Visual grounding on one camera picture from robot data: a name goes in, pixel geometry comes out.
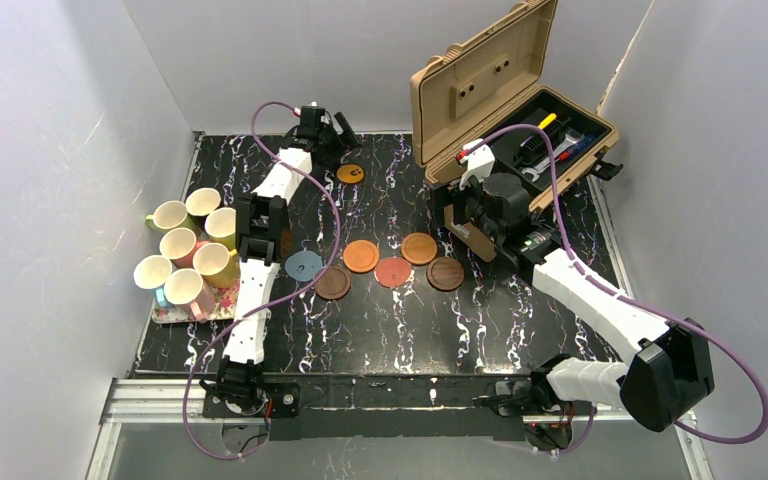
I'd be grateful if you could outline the orange smiley coaster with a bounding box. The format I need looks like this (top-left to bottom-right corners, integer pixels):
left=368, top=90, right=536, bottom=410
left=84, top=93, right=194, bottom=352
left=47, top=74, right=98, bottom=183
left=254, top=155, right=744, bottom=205
left=336, top=164, right=365, bottom=184

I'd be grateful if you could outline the light wooden coaster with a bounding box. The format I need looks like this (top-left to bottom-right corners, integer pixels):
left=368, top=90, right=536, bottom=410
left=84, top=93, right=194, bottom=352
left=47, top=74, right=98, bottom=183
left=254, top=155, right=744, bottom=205
left=400, top=232, right=438, bottom=266

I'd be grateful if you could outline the dark walnut coaster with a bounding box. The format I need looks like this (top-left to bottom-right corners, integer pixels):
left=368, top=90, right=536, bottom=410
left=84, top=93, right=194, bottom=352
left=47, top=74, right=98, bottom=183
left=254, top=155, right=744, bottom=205
left=426, top=257, right=465, bottom=291

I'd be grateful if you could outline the red coaster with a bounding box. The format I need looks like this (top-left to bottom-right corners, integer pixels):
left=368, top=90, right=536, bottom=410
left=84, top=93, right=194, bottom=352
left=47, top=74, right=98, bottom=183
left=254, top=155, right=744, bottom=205
left=374, top=257, right=412, bottom=288

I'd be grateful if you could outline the orange wooden coaster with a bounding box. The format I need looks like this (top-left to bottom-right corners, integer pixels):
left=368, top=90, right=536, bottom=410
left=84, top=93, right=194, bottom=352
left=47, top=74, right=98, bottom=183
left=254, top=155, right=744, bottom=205
left=343, top=240, right=380, bottom=274

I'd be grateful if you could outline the blue grey coaster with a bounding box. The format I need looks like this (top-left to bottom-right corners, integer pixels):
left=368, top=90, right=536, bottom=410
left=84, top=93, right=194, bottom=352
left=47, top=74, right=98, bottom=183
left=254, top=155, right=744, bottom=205
left=284, top=250, right=324, bottom=282

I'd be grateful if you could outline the dark brown coaster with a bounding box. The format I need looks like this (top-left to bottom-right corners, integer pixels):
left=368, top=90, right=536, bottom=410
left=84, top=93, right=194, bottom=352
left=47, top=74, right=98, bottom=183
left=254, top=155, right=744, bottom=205
left=314, top=265, right=352, bottom=300

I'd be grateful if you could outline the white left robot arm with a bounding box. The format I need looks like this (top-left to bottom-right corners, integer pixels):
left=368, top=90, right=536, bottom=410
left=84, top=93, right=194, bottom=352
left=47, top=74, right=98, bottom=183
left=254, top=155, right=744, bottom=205
left=202, top=105, right=361, bottom=416

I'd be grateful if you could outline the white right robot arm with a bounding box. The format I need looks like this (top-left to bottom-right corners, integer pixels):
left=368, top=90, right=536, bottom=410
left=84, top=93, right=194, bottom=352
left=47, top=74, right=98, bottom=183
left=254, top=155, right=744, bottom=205
left=430, top=173, right=715, bottom=432

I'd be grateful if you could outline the black toolbox tray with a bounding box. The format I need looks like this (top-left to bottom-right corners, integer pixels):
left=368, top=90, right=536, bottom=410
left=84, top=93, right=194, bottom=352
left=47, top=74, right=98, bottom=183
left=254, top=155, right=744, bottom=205
left=487, top=87, right=618, bottom=197

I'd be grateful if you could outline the red blue screwdriver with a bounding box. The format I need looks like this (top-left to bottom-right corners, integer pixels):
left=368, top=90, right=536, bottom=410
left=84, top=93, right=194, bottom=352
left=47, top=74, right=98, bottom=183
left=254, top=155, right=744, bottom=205
left=555, top=135, right=596, bottom=162

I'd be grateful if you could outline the silver wrench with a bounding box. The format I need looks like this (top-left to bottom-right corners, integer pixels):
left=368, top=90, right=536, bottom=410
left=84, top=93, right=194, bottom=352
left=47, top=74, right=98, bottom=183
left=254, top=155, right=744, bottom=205
left=521, top=132, right=584, bottom=183

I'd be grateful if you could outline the tan plastic toolbox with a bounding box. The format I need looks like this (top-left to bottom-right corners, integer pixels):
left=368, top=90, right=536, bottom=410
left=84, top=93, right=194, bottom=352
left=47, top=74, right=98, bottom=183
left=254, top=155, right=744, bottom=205
left=411, top=1, right=619, bottom=262

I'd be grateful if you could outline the yellow mug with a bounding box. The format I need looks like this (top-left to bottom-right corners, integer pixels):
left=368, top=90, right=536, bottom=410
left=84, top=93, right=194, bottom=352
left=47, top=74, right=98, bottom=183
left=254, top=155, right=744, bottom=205
left=204, top=207, right=237, bottom=250

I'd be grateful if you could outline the olive mug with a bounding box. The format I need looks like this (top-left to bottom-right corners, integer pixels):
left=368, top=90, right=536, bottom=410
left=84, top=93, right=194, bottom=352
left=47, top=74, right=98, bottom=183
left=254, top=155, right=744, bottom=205
left=184, top=187, right=223, bottom=219

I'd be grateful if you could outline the green mug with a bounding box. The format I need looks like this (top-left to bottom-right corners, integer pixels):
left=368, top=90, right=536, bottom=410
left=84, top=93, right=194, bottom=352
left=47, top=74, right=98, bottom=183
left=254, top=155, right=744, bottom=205
left=144, top=200, right=196, bottom=233

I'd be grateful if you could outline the peach mug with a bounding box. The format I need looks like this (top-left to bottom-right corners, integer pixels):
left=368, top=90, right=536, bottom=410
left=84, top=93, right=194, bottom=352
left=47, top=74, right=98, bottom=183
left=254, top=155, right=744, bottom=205
left=193, top=242, right=240, bottom=289

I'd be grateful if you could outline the pink mug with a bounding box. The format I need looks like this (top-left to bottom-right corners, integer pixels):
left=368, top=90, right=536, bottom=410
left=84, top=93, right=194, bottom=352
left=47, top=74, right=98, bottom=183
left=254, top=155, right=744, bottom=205
left=159, top=227, right=209, bottom=269

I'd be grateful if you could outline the floral tray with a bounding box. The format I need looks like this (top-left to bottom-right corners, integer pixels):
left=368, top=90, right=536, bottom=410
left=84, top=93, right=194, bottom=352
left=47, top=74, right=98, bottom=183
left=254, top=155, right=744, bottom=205
left=149, top=286, right=239, bottom=325

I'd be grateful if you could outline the blue mug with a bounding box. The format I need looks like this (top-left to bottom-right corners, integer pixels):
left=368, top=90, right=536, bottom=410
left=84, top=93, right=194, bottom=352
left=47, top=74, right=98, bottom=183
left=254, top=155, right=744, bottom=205
left=133, top=254, right=174, bottom=308

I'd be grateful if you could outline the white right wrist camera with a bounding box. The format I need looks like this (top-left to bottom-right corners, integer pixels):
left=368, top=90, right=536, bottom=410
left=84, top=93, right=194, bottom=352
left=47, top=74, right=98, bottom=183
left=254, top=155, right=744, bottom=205
left=457, top=139, right=495, bottom=190

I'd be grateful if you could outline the yellow handled screwdriver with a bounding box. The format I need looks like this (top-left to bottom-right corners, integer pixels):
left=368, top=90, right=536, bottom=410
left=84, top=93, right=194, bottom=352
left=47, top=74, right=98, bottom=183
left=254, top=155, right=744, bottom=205
left=538, top=113, right=557, bottom=131

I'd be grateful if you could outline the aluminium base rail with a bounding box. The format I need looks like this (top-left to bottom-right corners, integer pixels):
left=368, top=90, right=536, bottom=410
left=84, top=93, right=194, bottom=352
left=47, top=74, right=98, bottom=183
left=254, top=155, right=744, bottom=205
left=87, top=374, right=712, bottom=479

